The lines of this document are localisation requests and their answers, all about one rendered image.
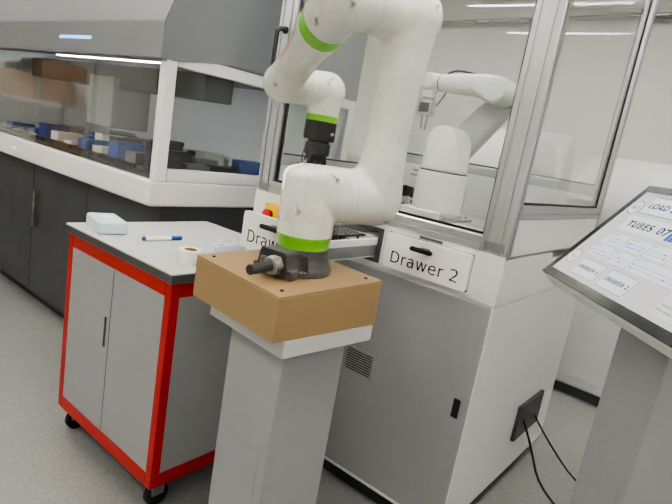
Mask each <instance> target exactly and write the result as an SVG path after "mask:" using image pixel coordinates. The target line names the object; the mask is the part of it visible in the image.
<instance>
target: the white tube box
mask: <svg viewBox="0 0 672 504"><path fill-rule="evenodd" d="M216 240H217V239H216ZM216 240H199V242H198V248H200V249H202V250H203V254H209V253H223V252H236V251H245V247H244V246H242V245H238V242H236V241H234V243H231V239H221V240H220V241H222V242H223V245H222V246H219V243H216Z"/></svg>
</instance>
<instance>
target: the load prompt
mask: <svg viewBox="0 0 672 504"><path fill-rule="evenodd" d="M638 213H642V214H646V215H650V216H655V217H659V218H663V219H668V220H672V200H671V199H665V198H659V197H656V198H655V199H654V200H652V201H651V202H650V203H649V204H647V205H646V206H645V207H643V208H642V209H641V210H640V211H638Z"/></svg>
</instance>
